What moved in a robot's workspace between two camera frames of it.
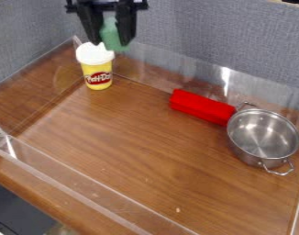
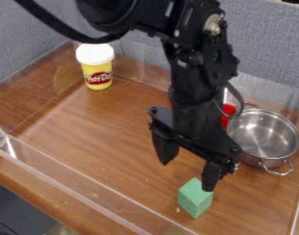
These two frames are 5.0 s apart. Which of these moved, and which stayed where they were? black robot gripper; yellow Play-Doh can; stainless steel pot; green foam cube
Moved: green foam cube; black robot gripper
Stayed: yellow Play-Doh can; stainless steel pot
